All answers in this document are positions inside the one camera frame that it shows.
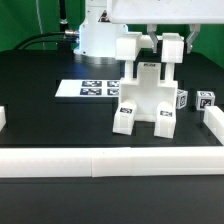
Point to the tagged white cube nut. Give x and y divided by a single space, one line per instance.
182 96

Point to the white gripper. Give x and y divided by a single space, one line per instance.
152 12

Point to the white fence piece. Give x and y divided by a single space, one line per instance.
214 120
2 117

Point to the white chair seat part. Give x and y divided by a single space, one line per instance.
149 93

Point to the white front fence rail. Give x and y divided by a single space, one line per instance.
105 162

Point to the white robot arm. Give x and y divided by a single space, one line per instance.
119 29

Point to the white chair back frame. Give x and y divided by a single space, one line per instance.
129 45

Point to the white left fence piece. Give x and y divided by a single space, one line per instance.
2 117

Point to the white right fence piece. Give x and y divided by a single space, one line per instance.
214 120

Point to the white marker base plate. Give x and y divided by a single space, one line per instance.
88 88

